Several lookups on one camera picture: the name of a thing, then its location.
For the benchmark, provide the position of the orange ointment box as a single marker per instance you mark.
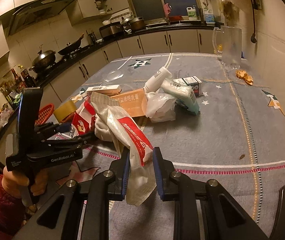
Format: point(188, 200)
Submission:
point(133, 102)

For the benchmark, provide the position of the clear plastic lid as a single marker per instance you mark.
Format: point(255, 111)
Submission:
point(113, 76)

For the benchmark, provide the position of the light blue tissue pack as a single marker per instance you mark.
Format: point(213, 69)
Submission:
point(184, 95)

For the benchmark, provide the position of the steel stockpot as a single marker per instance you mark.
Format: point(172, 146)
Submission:
point(133, 23)

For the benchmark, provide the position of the range hood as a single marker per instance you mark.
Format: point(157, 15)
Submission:
point(35, 12)

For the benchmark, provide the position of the white medicine box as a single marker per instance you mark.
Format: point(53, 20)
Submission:
point(109, 90)

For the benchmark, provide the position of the crumpled clear plastic bag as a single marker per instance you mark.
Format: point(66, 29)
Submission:
point(160, 107)

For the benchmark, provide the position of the red plastic basket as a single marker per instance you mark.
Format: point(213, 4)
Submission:
point(44, 114)

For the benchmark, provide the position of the red jacket sleeve forearm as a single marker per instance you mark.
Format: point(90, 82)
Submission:
point(11, 214)

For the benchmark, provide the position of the yellow tape roll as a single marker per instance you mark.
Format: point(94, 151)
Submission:
point(63, 111)

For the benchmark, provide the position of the blue white detergent bottle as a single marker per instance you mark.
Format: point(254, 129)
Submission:
point(209, 17)

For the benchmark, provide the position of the lidded steel wok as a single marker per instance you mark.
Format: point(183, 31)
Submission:
point(43, 60)

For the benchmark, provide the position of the green dishcloth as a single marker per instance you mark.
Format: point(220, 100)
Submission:
point(17, 98)

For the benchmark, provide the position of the black frying pan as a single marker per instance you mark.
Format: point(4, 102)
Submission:
point(71, 47)

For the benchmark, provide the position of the blue white small carton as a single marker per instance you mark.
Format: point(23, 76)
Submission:
point(194, 82)

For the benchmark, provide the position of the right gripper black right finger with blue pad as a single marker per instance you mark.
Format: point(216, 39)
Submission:
point(174, 186)

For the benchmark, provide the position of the person left hand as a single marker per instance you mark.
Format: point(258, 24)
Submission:
point(12, 181)

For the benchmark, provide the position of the dark sauce bottle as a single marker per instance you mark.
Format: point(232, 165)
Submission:
point(17, 78)

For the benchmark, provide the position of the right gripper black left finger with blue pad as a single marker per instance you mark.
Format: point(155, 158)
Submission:
point(110, 185)

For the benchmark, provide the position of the grey patterned tablecloth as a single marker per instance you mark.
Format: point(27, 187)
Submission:
point(233, 151)

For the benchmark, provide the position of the red white snack bag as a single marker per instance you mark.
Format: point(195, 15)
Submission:
point(84, 120)

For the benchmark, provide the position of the white red plastic wrapper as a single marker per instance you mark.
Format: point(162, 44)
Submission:
point(126, 133)

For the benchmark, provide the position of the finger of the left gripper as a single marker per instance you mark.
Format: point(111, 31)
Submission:
point(50, 129)
point(64, 140)

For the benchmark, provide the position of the white cloth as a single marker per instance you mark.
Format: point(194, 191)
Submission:
point(102, 131)

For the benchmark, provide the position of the orange peel scraps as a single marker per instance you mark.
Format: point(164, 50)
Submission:
point(242, 74)

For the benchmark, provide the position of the green detergent jug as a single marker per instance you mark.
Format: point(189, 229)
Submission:
point(192, 13)

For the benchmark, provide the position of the white spray bottle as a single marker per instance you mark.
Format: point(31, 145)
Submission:
point(156, 80)

